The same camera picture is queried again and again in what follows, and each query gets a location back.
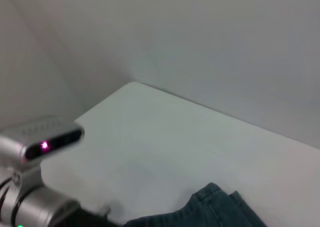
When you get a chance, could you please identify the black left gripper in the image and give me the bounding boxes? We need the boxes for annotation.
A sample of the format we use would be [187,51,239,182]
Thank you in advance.
[53,203,126,227]

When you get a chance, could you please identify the blue denim shorts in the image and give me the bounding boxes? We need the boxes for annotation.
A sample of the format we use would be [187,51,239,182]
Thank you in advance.
[124,182,269,227]

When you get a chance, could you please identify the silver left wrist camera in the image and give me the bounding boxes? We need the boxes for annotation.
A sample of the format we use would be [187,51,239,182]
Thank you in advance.
[0,115,86,164]

